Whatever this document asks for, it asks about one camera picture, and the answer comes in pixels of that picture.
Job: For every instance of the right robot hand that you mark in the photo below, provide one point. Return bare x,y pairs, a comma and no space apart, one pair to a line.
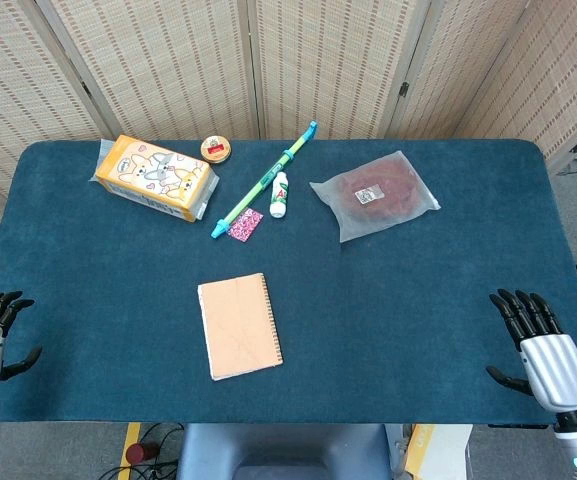
555,370

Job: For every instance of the kraft spiral notebook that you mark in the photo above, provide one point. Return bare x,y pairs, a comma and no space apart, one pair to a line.
240,326

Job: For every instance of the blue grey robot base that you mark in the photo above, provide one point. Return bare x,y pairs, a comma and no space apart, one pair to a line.
283,452

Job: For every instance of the yellow white cardboard box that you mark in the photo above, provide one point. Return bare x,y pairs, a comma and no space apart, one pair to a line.
435,450

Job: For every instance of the red cylinder on floor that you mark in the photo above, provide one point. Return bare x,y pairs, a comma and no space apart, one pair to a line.
139,452

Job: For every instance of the orange cartoon tissue pack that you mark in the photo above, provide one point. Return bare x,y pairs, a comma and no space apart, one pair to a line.
154,177

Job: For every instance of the frosted bag with red item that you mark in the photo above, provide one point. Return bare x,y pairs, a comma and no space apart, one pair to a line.
375,194

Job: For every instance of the blue table cloth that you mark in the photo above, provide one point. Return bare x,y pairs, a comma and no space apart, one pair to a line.
288,310

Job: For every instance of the pink patterned card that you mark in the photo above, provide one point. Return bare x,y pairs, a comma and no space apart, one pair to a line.
245,225

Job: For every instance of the round gold red tin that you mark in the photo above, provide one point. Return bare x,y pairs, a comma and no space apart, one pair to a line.
216,149

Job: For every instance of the green blue toy flute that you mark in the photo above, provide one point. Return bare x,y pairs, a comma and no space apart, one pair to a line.
264,179

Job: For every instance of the small white green bottle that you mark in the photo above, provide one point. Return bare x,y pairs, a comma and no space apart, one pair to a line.
279,195

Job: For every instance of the woven folding screen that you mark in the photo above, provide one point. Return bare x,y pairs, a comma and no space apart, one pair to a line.
268,65

